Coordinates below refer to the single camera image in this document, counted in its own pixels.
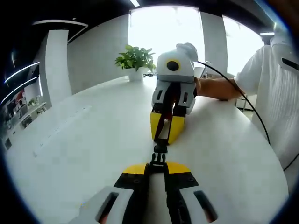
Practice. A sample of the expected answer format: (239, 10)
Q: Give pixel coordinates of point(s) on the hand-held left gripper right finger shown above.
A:
(187, 200)

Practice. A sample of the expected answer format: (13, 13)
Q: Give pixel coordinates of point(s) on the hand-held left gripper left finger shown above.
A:
(112, 200)

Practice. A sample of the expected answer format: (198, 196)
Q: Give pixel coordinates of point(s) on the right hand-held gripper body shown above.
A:
(175, 72)

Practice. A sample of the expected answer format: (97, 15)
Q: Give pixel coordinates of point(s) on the black socket buckle part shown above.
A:
(161, 148)

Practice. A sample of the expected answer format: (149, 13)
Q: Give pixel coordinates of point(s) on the black pronged buckle part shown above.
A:
(158, 167)

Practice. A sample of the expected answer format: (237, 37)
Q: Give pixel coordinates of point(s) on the small black object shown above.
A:
(147, 74)

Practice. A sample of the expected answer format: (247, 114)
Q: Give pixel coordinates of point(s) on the green plant in white pot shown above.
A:
(136, 74)

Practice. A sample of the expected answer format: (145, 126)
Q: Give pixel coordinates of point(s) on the person in white shirt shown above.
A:
(275, 98)

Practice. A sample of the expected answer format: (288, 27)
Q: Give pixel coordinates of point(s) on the white worn device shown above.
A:
(280, 46)

